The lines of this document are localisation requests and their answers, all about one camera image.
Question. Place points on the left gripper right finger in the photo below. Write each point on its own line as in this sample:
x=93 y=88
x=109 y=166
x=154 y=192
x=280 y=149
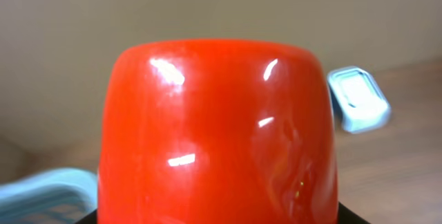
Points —
x=347 y=216

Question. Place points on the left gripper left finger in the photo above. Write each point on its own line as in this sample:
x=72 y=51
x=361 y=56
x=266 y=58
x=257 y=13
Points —
x=91 y=218

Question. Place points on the red yellow sauce bottle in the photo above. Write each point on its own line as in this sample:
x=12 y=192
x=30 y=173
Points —
x=217 y=131

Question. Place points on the white barcode scanner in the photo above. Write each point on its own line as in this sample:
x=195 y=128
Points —
x=359 y=98

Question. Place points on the grey plastic mesh basket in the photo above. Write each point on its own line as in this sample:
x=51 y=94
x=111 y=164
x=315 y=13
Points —
x=65 y=195

